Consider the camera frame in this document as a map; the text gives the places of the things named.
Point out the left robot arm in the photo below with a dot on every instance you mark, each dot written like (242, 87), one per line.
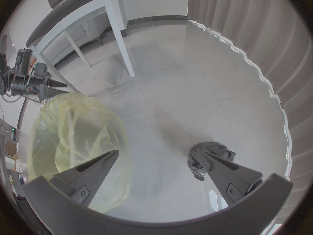
(23, 60)

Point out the white trash bin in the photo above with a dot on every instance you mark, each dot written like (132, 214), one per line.
(41, 141)

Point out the black plastic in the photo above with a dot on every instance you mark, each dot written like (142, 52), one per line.
(220, 149)

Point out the pale grey curtain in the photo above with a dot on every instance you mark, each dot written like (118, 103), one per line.
(256, 21)

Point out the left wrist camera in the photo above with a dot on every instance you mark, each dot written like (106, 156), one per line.
(40, 70)

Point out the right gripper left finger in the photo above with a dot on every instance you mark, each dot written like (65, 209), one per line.
(90, 175)

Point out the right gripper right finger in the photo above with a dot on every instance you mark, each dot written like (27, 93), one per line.
(229, 177)

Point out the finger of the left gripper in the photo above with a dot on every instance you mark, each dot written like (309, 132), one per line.
(56, 84)
(54, 93)

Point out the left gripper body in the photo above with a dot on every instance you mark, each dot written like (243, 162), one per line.
(24, 86)

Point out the yellow plastic bag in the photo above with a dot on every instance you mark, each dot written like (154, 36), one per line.
(80, 121)

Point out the grey and white chair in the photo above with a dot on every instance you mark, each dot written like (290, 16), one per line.
(73, 16)

